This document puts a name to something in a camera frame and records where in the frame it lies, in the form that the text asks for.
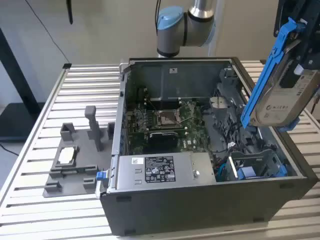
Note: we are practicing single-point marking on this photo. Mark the hard disk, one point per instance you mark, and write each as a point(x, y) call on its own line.
point(275, 100)

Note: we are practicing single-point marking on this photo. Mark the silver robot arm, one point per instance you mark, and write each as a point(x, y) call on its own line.
point(175, 32)

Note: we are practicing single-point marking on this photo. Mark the metal disk bay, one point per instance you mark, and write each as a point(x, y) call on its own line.
point(265, 160)

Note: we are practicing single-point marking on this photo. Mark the black RAM slot bank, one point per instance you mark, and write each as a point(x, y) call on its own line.
point(163, 136)
point(170, 102)

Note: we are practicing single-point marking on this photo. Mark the blue carrier tab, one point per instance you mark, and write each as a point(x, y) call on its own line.
point(246, 173)
point(283, 169)

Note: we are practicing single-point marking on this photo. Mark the green motherboard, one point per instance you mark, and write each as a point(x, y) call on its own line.
point(195, 130)

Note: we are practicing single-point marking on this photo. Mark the CPU socket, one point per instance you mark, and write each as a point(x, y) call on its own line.
point(165, 118)

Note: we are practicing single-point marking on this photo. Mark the black PC case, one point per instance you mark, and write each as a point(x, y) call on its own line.
point(175, 212)

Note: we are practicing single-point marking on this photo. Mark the silver power supply unit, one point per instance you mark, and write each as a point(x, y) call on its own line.
point(125, 175)

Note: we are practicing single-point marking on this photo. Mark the black table corner cap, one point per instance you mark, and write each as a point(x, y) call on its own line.
point(67, 66)

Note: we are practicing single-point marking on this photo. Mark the blue case latch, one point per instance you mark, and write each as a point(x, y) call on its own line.
point(100, 175)

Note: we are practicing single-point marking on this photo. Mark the silver CPU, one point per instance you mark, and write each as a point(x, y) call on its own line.
point(67, 155)

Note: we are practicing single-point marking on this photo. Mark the grey parts rack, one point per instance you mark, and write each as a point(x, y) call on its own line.
point(72, 185)

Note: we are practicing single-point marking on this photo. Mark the black desk stand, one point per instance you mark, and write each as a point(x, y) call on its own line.
point(15, 120)

